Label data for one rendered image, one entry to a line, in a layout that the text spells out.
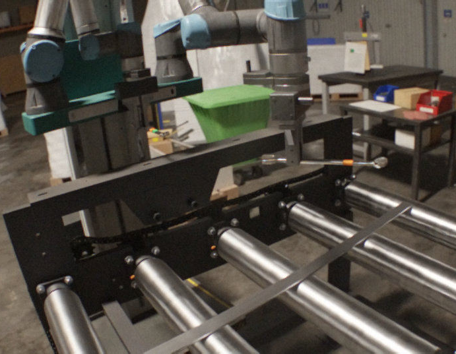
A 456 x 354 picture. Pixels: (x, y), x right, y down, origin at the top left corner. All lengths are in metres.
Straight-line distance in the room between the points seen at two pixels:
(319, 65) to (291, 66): 7.18
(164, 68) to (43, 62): 0.52
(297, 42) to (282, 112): 0.13
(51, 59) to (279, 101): 0.68
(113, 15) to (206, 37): 0.84
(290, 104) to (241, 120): 3.16
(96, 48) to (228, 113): 2.67
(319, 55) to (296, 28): 7.17
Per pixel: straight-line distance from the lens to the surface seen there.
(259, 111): 3.97
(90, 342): 1.03
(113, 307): 1.33
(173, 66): 1.53
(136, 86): 1.30
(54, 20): 1.23
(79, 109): 1.36
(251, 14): 0.87
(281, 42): 0.78
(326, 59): 7.95
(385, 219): 1.40
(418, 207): 1.52
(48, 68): 1.20
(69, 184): 1.25
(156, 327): 1.94
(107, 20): 1.66
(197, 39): 0.83
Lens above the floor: 1.55
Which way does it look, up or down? 21 degrees down
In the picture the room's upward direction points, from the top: 5 degrees counter-clockwise
